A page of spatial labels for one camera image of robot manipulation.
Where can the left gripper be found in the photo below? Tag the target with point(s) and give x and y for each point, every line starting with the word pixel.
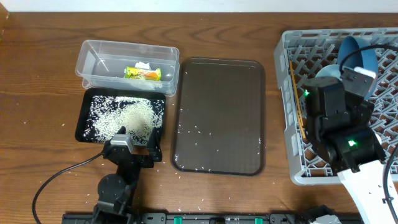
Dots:
pixel 155 153

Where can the yellow green snack wrapper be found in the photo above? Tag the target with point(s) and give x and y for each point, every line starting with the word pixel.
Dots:
pixel 143 74

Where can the white tissue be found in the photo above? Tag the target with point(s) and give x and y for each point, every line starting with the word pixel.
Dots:
pixel 143 65

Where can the wooden chopstick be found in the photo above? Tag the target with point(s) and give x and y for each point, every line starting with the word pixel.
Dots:
pixel 302 129
pixel 296 94

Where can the light blue rice bowl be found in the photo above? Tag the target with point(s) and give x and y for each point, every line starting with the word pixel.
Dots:
pixel 330 71

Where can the blue plate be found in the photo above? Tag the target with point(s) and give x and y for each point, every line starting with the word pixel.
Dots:
pixel 357 52

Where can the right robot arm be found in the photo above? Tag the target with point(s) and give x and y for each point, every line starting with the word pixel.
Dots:
pixel 338 129

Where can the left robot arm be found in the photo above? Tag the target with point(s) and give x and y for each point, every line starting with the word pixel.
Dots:
pixel 116 191

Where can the black waste tray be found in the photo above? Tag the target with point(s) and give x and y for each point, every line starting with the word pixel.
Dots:
pixel 90 93

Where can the grey dishwasher rack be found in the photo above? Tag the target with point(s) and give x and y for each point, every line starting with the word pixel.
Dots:
pixel 310 51

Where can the spilled rice pile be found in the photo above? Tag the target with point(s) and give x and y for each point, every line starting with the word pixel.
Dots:
pixel 108 114

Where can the brown serving tray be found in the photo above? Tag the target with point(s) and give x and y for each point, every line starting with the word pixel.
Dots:
pixel 221 117

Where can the clear plastic bin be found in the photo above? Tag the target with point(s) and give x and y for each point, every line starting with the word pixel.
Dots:
pixel 102 63

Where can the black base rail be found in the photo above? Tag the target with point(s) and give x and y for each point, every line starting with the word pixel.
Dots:
pixel 319 216

